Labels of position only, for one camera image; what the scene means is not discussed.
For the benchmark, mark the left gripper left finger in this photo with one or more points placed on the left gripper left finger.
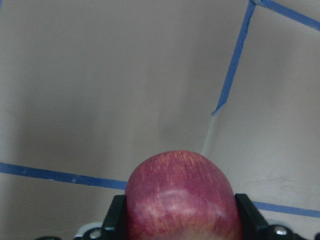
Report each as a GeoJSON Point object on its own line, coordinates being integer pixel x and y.
{"type": "Point", "coordinates": [114, 226]}

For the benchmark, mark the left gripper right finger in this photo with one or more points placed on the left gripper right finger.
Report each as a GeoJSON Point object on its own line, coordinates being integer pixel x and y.
{"type": "Point", "coordinates": [254, 225]}

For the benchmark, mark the red yellow apple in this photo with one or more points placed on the red yellow apple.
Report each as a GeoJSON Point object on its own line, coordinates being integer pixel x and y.
{"type": "Point", "coordinates": [181, 195]}

